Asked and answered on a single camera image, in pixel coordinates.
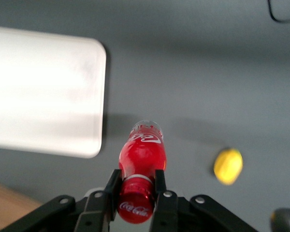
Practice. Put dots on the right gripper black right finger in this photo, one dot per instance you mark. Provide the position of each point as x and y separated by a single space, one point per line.
165 212

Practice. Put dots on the beige rectangular tray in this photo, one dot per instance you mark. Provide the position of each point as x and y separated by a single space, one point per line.
43 91

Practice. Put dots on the yellow lemon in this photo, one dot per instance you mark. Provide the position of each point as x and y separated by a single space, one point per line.
228 166

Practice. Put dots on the red coke bottle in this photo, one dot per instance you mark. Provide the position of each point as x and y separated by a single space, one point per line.
141 157

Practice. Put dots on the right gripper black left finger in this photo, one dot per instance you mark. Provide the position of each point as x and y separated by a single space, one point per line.
94 212

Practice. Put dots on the wooden drawer cabinet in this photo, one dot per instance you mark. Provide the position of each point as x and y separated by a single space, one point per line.
7 207

